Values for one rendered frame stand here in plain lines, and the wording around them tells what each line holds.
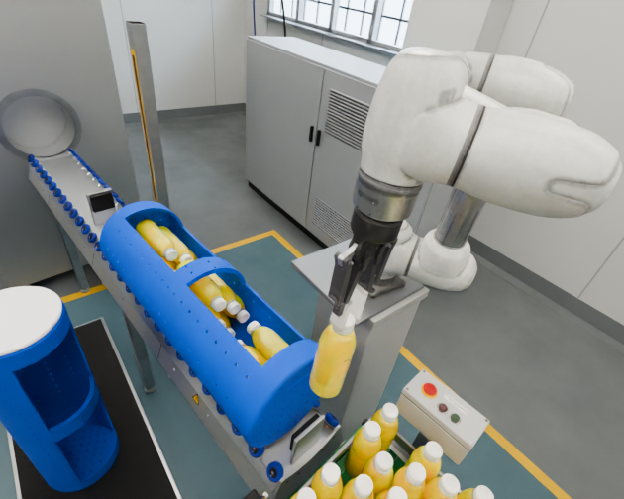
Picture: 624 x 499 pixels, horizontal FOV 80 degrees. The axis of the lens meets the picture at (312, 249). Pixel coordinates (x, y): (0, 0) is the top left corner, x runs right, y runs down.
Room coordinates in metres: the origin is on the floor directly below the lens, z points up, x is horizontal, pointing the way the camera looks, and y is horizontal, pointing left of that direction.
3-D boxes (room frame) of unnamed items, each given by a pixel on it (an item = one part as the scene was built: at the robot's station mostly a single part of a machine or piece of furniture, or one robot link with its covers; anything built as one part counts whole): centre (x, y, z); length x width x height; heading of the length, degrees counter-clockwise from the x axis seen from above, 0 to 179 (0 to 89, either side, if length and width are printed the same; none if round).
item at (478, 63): (1.02, -0.29, 1.78); 0.18 x 0.14 x 0.13; 161
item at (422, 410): (0.56, -0.40, 1.05); 0.20 x 0.10 x 0.10; 49
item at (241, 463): (1.17, 0.74, 0.79); 2.17 x 0.29 x 0.34; 49
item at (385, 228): (0.48, -0.09, 1.63); 0.08 x 0.07 x 0.09; 137
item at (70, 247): (1.76, 1.52, 0.31); 0.06 x 0.06 x 0.63; 49
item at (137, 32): (1.70, 0.85, 0.85); 0.06 x 0.06 x 1.70; 49
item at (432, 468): (0.44, -0.35, 0.99); 0.07 x 0.07 x 0.19
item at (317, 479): (0.35, -0.11, 0.99); 0.07 x 0.07 x 0.19
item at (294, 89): (2.97, -0.09, 0.72); 2.15 x 0.54 x 1.45; 43
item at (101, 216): (1.35, 0.95, 1.00); 0.10 x 0.04 x 0.15; 139
